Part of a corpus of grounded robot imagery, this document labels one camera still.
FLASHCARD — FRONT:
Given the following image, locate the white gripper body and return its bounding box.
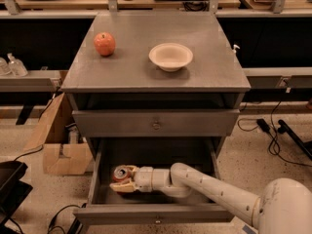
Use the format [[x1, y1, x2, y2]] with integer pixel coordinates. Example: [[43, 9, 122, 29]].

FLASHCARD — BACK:
[[134, 167, 171, 192]]

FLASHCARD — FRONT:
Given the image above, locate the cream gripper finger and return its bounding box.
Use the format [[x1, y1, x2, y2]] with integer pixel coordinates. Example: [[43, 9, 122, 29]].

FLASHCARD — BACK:
[[126, 165, 139, 178], [110, 178, 136, 193]]

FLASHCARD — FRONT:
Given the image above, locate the red coke can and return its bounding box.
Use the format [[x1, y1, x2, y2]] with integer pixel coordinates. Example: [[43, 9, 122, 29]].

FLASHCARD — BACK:
[[112, 165, 132, 182]]

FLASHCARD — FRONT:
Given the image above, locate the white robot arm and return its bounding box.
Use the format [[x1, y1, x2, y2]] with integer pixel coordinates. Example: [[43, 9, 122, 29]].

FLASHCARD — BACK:
[[110, 163, 312, 234]]

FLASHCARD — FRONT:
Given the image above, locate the open middle drawer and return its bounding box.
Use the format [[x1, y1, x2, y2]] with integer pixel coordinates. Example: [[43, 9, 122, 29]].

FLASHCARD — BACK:
[[74, 137, 233, 227]]

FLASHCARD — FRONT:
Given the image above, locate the closed top drawer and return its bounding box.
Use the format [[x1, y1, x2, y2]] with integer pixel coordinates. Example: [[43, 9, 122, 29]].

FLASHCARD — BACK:
[[72, 109, 239, 137]]

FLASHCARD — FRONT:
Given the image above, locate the grey drawer cabinet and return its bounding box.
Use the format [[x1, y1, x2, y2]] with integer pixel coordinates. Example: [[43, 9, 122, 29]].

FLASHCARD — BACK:
[[60, 10, 252, 227]]

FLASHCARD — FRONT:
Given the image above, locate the brown cardboard box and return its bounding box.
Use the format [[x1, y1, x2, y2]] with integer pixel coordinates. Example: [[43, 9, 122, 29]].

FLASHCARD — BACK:
[[23, 93, 93, 176]]

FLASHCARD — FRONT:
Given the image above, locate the black bin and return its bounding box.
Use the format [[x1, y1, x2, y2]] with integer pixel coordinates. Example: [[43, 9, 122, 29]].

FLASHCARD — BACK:
[[0, 161, 33, 226]]

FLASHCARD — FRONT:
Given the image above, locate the white bowl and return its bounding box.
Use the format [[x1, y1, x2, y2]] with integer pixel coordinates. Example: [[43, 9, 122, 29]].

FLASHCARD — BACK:
[[148, 43, 193, 72]]

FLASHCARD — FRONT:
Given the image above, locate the red apple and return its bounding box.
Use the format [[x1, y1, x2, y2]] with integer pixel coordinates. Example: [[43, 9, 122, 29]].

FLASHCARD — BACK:
[[94, 32, 116, 57]]

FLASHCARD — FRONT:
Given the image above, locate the black floor cable right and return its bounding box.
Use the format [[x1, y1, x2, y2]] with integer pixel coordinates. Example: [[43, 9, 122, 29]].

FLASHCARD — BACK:
[[236, 97, 312, 168]]

